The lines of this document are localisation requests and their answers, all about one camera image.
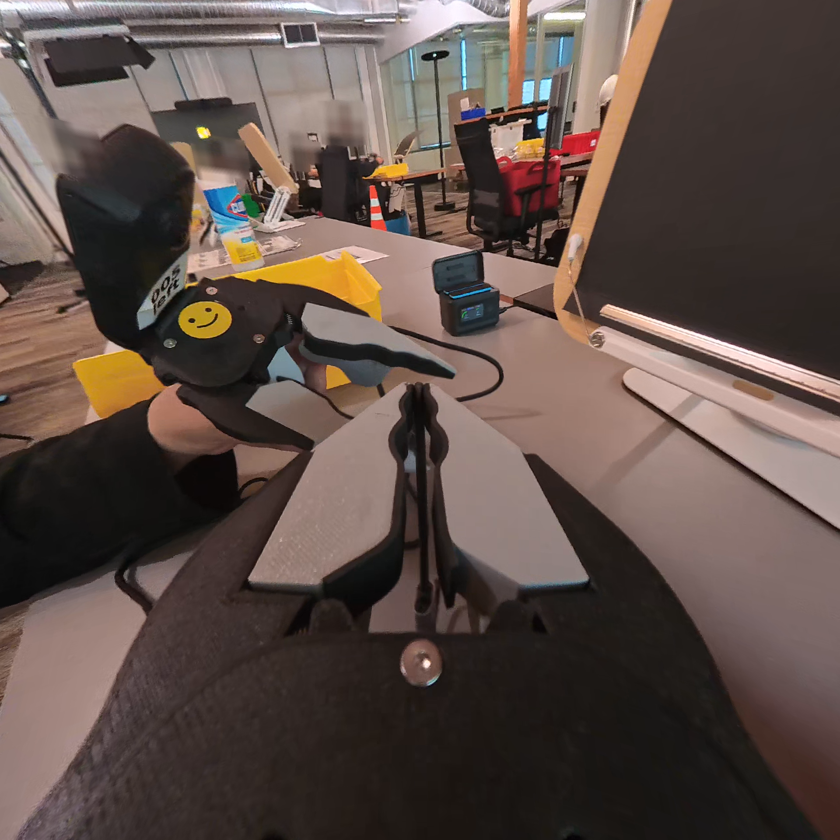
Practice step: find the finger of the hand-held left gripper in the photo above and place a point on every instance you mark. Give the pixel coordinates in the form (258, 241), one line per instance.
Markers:
(256, 414)
(374, 344)

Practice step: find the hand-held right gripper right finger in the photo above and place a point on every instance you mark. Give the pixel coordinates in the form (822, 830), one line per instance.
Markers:
(512, 512)

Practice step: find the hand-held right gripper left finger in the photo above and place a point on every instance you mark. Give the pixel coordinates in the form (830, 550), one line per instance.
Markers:
(328, 512)

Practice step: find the yellow plastic bin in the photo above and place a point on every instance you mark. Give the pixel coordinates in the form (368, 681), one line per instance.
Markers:
(341, 282)

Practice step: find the person's left hand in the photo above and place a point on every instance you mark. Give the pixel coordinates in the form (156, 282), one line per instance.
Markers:
(184, 427)

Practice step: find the blue and black device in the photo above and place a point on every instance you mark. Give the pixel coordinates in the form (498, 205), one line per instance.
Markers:
(466, 295)

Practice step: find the white wipes canister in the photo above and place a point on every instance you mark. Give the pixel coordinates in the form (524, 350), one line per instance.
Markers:
(234, 217)

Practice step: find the orange traffic cone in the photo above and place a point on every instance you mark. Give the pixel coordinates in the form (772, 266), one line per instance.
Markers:
(377, 210)

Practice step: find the black flat panel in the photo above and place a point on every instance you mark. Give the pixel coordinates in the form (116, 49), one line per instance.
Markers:
(536, 299)

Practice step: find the black office chair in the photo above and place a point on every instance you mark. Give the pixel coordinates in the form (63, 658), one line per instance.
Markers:
(492, 171)

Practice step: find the black floor lamp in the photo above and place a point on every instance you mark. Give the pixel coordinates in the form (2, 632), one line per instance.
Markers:
(437, 118)

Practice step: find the black monitor screen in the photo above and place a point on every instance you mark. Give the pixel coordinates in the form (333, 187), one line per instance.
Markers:
(735, 171)

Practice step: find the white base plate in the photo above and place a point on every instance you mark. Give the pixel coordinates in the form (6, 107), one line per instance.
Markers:
(748, 446)

